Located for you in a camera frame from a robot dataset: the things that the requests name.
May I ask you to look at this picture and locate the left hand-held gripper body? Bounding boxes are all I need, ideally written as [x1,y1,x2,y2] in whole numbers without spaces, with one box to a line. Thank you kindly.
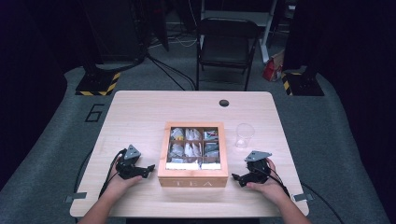
[116,144,148,181]

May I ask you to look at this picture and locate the black cabinet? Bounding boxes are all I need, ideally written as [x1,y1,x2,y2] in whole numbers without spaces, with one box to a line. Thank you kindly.
[79,0,149,63]

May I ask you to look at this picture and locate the black floor cable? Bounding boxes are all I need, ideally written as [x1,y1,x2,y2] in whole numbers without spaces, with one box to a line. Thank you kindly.
[146,52,198,91]

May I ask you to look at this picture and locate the white and yellow tea bags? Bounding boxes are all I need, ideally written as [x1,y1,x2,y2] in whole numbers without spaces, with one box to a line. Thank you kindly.
[170,127,185,141]

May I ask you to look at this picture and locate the yellow black striped stand base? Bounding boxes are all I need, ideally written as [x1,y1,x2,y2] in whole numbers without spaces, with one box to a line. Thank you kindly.
[280,71,325,97]
[75,71,121,97]

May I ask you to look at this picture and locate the person's left hand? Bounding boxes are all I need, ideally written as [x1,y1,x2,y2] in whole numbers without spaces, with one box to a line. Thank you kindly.
[106,161,143,198]

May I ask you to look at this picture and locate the white floor cable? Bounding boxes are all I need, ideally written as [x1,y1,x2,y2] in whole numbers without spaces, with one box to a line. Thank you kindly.
[148,35,200,49]

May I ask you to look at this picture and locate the wooden tea box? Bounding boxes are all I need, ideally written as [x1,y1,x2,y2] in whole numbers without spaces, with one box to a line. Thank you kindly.
[157,120,230,189]

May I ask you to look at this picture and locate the grey white tea bags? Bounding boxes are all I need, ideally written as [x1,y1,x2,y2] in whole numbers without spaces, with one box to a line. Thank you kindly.
[169,143,185,158]

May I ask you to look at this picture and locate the person's right hand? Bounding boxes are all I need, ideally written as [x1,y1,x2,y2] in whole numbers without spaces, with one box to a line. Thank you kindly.
[246,157,290,204]

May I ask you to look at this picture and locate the grey green tea bags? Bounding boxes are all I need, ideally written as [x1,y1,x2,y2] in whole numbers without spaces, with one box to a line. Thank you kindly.
[204,142,220,158]

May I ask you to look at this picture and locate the grey tape strip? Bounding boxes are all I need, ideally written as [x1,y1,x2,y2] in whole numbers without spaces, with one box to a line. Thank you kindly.
[64,191,88,204]
[292,192,314,203]

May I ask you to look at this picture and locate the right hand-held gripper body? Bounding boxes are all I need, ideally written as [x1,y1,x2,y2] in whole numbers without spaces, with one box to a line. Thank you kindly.
[244,150,273,185]

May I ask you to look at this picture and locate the white pyramid tea bags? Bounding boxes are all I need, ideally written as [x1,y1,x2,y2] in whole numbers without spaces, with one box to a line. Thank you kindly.
[185,128,202,141]
[185,142,202,158]

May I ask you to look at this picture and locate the clear plastic cup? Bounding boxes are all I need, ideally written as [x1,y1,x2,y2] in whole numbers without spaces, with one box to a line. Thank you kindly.
[234,122,257,149]

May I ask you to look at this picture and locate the black folding chair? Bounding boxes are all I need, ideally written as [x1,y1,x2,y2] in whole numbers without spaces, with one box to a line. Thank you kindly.
[195,17,262,91]

